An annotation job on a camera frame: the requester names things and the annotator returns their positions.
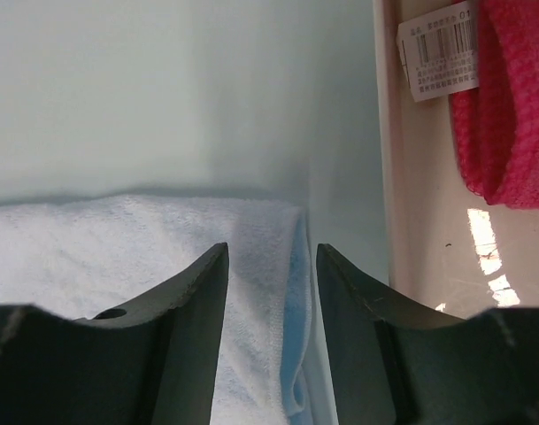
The light blue towel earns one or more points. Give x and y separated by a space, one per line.
80 258

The white barcode label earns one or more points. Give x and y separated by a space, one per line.
439 51

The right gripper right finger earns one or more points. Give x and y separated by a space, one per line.
396 361

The pink folded towel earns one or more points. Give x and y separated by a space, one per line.
496 125

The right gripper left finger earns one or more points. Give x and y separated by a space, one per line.
151 360

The cream plastic tray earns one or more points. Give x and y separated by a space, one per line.
448 249

